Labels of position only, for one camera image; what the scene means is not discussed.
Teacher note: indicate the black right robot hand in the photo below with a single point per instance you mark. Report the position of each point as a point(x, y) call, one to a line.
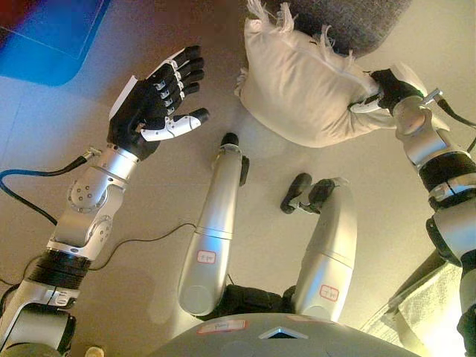
point(394, 89)

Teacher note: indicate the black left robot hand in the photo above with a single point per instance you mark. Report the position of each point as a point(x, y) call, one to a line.
point(148, 108)

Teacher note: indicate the white fringed pillow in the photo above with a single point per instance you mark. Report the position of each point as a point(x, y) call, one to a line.
point(305, 85)

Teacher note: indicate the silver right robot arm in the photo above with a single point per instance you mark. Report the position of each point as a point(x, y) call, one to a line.
point(427, 141)

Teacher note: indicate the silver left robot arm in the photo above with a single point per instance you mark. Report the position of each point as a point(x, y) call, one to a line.
point(89, 193)

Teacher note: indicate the grey fabric armchair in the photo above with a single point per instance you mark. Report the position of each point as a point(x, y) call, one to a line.
point(353, 26)

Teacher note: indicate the silver left robot leg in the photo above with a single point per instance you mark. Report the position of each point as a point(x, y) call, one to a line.
point(215, 230)

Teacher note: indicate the silver robot leg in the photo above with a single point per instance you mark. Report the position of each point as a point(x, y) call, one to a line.
point(327, 260)
point(215, 230)

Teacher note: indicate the silver right robot leg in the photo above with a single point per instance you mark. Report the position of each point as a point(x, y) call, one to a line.
point(327, 260)

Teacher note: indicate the bed with white bedding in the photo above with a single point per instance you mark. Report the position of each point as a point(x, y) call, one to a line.
point(427, 305)

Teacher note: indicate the grey robot torso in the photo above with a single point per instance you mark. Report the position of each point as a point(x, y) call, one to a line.
point(279, 342)

